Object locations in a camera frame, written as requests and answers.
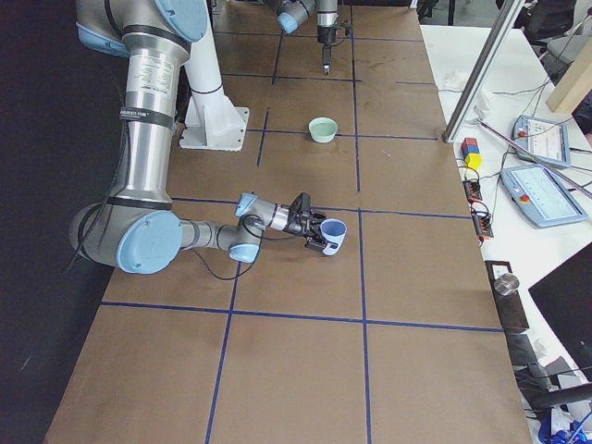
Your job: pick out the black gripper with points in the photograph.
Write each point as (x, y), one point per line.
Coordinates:
(294, 226)
(326, 35)

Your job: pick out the light blue plastic cup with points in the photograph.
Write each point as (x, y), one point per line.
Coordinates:
(333, 231)

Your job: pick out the mint green bowl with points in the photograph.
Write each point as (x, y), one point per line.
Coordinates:
(323, 129)

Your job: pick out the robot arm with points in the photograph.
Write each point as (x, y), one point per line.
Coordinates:
(292, 14)
(134, 227)

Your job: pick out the black power connector upper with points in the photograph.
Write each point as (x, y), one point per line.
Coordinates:
(472, 189)

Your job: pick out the black power connector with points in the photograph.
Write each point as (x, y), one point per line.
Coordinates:
(483, 226)
(472, 189)

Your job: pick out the reacher grabber stick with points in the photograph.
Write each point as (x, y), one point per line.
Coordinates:
(519, 149)

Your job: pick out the black power connector lower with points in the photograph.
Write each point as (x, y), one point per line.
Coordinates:
(483, 226)

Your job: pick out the red blue yellow block stack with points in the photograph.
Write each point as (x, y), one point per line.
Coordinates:
(471, 153)

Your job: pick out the steel cup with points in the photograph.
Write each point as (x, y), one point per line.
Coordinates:
(506, 284)

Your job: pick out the lower teach pendant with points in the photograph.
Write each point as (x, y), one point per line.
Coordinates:
(540, 195)

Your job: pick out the teach pendant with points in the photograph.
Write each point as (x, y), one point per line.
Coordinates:
(543, 138)
(540, 195)

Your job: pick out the upper teach pendant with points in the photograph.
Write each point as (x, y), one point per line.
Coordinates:
(543, 138)

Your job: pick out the black monitor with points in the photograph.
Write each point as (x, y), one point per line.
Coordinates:
(563, 297)

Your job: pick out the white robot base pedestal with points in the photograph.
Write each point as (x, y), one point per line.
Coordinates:
(212, 122)

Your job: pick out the aluminium frame post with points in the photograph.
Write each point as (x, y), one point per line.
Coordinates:
(501, 27)

